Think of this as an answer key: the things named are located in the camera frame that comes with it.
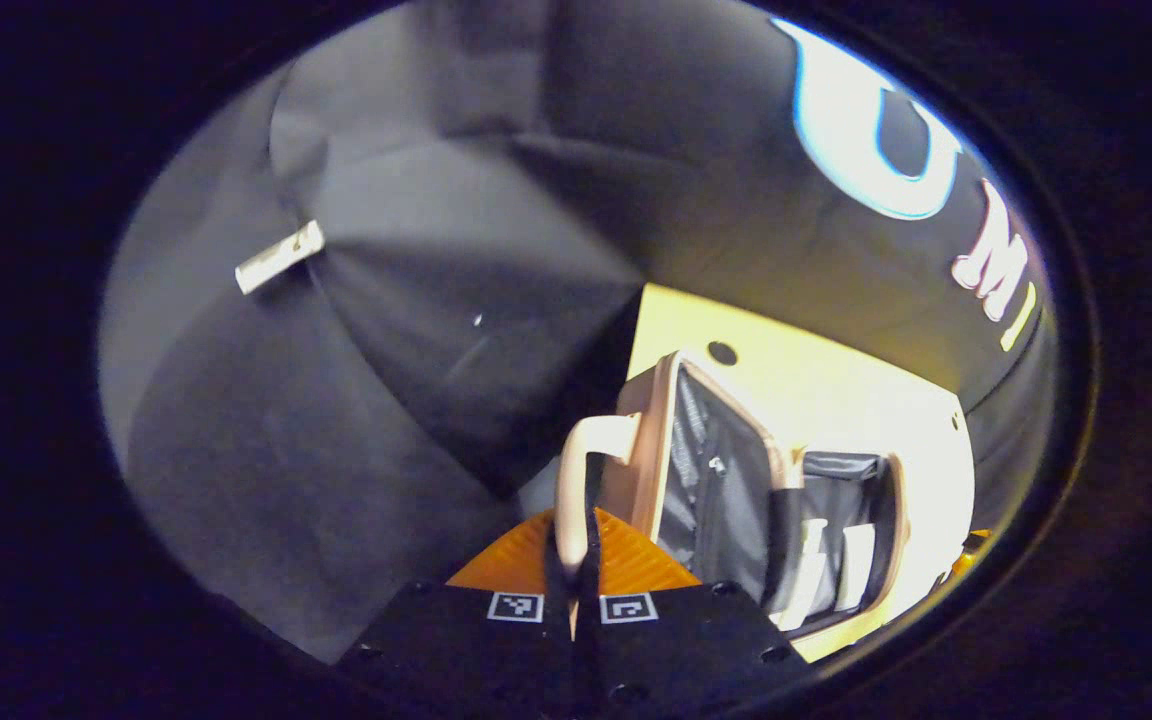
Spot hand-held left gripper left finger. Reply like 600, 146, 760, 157
336, 508, 579, 720

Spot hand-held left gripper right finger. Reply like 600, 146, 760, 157
574, 506, 809, 720

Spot white squeeze tube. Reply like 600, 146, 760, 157
834, 521, 878, 613

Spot white pump bottle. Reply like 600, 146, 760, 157
778, 517, 829, 633

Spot pink suitcase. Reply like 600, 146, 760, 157
553, 349, 913, 643

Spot black backdrop cloth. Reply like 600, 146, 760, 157
96, 0, 1062, 666

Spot white cloth clip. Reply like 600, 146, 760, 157
234, 219, 327, 297

